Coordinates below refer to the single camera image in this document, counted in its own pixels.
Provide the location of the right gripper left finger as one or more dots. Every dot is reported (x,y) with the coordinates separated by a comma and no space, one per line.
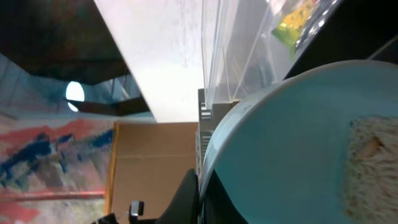
(183,209)

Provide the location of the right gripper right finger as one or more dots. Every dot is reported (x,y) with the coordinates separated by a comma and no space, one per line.
(218,207)

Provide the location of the light blue bowl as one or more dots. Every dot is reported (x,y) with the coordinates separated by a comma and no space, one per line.
(279,153)

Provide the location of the rice and food scraps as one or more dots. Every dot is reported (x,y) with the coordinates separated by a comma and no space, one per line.
(369,190)

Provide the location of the green yellow snack wrapper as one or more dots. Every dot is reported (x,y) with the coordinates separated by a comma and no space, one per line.
(295,15)

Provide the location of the cardboard box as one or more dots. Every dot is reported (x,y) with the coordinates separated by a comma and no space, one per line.
(148,163)

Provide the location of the clear plastic bin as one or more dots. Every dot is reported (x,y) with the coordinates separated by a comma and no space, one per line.
(240,55)

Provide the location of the black tray bin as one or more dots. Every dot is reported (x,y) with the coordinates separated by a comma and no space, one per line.
(356,30)

